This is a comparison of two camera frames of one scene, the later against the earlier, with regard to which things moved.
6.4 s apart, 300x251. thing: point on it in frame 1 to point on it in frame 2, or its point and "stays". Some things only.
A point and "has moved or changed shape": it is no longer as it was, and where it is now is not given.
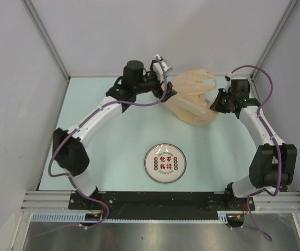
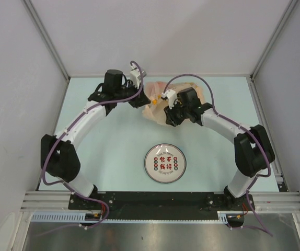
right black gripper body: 222,103 to 179,113
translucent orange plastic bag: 189,104 has moved or changed shape
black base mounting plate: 198,205 stays
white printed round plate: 165,163 stays
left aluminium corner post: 33,13 stays
